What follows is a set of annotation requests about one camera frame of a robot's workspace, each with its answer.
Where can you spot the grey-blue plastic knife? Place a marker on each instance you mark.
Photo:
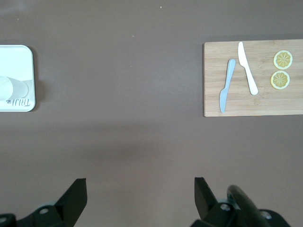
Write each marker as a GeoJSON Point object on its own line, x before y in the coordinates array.
{"type": "Point", "coordinates": [227, 82]}

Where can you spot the white paper cup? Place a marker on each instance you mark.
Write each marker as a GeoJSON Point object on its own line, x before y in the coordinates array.
{"type": "Point", "coordinates": [16, 88]}

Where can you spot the white plastic knife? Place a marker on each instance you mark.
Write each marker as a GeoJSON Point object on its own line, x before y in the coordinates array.
{"type": "Point", "coordinates": [245, 63]}

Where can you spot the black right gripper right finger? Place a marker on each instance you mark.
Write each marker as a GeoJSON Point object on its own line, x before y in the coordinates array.
{"type": "Point", "coordinates": [208, 210]}

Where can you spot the yellow lemon slice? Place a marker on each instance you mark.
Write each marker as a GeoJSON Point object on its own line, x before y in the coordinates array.
{"type": "Point", "coordinates": [282, 59]}
{"type": "Point", "coordinates": [280, 80]}

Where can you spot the brown table cover sheet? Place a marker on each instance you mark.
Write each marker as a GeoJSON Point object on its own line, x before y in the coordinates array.
{"type": "Point", "coordinates": [118, 82]}

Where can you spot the cream tray with bear print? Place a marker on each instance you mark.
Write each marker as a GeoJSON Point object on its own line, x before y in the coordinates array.
{"type": "Point", "coordinates": [16, 59]}

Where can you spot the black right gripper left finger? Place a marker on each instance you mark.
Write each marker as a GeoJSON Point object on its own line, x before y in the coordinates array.
{"type": "Point", "coordinates": [68, 205]}

